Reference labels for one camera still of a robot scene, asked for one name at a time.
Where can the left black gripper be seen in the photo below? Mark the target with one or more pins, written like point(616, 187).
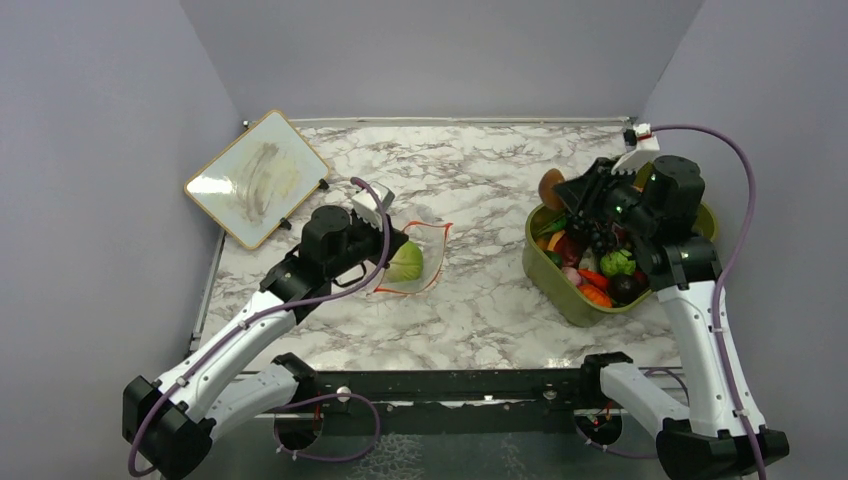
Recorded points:
point(377, 234)

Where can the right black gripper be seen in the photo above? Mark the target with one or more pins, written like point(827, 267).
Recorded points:
point(583, 193)

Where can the green cabbage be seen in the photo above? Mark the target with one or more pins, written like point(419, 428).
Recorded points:
point(407, 265)

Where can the coconut half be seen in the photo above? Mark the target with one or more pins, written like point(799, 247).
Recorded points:
point(546, 192)

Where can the clear zip top bag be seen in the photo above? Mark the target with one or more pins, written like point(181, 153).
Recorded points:
point(432, 240)

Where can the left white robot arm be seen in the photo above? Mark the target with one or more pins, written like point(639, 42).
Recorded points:
point(171, 422)

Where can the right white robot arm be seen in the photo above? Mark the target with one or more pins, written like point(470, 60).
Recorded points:
point(720, 432)

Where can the green long bean pod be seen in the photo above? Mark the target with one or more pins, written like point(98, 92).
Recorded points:
point(553, 227)

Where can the halved fig piece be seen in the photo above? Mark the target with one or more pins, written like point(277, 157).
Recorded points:
point(565, 251)

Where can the green custard apple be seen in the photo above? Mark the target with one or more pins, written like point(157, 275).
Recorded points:
point(618, 262)

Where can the red onion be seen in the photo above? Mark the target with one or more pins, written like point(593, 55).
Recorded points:
point(572, 275)

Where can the red chili pepper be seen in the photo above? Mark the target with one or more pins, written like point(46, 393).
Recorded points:
point(595, 279)

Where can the orange carrot in bin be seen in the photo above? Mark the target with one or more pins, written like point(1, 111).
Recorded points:
point(596, 295)

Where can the olive green plastic bin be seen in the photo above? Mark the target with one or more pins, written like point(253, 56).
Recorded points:
point(563, 285)

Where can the gold framed mirror tray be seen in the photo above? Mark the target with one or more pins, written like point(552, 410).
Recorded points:
point(258, 180)

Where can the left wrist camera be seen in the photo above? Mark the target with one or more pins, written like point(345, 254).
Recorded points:
point(372, 202)

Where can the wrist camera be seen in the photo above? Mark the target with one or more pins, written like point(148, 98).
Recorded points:
point(642, 148)
point(372, 202)

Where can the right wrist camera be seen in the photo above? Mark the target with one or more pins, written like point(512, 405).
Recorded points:
point(642, 148)

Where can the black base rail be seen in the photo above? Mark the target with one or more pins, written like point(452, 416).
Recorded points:
point(435, 402)

